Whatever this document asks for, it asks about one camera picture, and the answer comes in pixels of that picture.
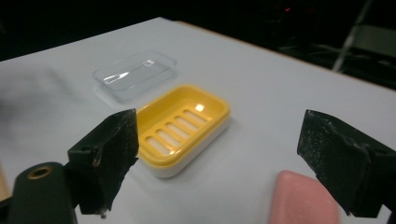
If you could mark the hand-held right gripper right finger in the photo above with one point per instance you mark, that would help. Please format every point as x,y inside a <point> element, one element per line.
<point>342,158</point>

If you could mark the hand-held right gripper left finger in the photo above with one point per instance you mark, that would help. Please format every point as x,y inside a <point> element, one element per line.
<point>102,155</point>

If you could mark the pink soap bar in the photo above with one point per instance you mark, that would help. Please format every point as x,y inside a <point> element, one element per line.
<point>300,200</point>

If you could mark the yellow and white soap dish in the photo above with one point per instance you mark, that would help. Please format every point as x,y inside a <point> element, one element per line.
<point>182,130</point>

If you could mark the clear plastic soap dish lid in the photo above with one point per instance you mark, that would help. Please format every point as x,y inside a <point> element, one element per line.
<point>134,75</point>

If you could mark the metal stand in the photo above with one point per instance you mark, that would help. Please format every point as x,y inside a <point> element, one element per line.
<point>361,37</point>

